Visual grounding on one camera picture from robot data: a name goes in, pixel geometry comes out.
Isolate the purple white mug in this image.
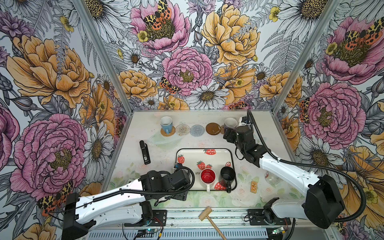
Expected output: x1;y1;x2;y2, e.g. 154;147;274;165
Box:
224;118;238;129

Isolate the glossy brown round coaster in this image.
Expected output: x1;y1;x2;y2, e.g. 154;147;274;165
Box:
206;123;222;136

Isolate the blue grey woven coaster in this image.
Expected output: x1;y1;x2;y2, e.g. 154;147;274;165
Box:
190;125;205;137

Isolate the woven straw round coaster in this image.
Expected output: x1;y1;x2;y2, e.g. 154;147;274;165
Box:
160;125;176;138

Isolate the beige woven round coaster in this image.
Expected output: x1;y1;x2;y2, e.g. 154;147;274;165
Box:
176;124;190;136

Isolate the blue floral mug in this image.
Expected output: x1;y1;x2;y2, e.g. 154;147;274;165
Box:
160;116;173;135

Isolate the grey mug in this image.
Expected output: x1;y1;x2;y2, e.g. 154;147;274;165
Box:
238;116;250;127

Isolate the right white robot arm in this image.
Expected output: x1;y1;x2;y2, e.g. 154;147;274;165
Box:
224;123;345;229

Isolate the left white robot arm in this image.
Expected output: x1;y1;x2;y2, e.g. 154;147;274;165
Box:
62;165;196;240

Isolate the black stapler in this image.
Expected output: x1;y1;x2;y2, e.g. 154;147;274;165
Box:
140;140;151;165

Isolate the black mug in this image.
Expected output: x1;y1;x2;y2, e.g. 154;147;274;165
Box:
219;167;236;194

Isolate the strawberry print serving tray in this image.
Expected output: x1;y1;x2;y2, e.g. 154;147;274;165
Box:
175;148;237;193

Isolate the small orange biscuit block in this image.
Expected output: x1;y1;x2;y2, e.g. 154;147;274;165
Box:
250;181;258;194

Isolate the red interior white mug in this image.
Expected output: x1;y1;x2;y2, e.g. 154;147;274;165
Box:
200;169;216;193

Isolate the wooden mallet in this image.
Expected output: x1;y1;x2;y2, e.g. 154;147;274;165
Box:
199;207;227;240

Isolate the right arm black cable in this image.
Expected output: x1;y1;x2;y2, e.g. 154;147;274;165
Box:
247;109;367;240

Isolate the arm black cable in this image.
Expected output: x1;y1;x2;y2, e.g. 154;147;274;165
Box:
44;166;196;223
247;109;367;240

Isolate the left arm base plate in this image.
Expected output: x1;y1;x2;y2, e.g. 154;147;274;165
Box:
124;210;168;227

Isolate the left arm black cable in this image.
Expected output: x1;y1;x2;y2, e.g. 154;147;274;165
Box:
44;166;196;223

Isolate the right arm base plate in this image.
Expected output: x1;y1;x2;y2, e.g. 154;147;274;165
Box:
244;209;291;226

